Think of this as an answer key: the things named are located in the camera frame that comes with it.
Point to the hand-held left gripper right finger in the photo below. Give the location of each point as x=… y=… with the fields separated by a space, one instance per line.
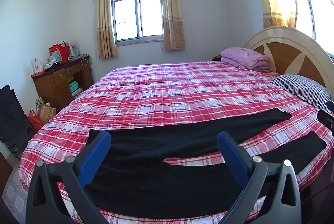
x=232 y=156

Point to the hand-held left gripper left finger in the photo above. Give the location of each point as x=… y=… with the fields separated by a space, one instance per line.
x=95 y=156

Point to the black pants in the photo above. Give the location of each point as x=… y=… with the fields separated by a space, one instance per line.
x=161 y=140

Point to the striped pillow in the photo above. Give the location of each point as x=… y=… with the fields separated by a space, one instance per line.
x=302 y=88

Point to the red plastic bag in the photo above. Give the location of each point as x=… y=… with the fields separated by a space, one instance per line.
x=35 y=121

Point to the stack of books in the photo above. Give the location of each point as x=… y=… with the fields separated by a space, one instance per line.
x=75 y=88

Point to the wooden bed headboard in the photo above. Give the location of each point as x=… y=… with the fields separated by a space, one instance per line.
x=292 y=54

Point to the wooden desk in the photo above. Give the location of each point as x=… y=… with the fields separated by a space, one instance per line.
x=48 y=88

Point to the black folding chair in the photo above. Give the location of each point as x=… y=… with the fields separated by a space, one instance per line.
x=13 y=119

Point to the red plaid bed sheet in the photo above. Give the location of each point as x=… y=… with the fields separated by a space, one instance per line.
x=167 y=88

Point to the dark cloth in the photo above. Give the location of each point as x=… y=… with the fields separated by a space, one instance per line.
x=216 y=58

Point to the folded pink blanket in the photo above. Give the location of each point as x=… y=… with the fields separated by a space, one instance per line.
x=244 y=57

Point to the white greeting card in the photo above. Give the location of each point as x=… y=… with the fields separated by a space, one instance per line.
x=36 y=65

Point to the white paper bag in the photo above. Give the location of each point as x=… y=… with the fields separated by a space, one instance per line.
x=73 y=49

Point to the red gift bag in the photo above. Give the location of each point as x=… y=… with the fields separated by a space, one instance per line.
x=58 y=53

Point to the side window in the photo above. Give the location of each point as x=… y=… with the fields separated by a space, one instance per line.
x=315 y=4

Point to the beige floral curtain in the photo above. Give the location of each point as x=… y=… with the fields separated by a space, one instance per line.
x=105 y=20
x=172 y=10

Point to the sliding window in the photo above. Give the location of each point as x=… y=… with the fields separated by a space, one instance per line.
x=137 y=17

